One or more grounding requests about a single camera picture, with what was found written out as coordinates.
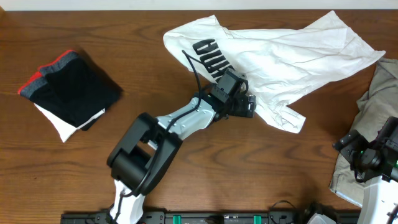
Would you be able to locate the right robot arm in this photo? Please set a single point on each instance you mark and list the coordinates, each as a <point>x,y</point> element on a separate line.
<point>380,193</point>

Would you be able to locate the white Puma t-shirt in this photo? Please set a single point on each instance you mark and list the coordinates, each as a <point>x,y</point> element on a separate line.
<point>281,65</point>

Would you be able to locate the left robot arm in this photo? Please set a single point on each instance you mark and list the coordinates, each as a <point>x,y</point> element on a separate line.
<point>141,158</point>

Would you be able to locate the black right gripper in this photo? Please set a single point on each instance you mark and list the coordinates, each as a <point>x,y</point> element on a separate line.
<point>349,144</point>

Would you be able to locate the folded red garment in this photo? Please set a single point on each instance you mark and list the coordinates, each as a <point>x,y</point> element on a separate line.
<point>43,70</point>

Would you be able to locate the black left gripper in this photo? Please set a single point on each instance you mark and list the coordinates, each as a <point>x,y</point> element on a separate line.
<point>241,110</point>

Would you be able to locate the folded white garment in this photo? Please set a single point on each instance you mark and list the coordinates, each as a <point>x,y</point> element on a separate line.
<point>65,129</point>

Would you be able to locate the folded black garment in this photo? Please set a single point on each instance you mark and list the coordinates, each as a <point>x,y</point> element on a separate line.
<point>75,93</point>

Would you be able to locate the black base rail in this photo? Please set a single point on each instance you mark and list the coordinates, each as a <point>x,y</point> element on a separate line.
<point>217,217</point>

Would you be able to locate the grey khaki garment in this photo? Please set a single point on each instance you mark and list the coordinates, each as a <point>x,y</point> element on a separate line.
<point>375,107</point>

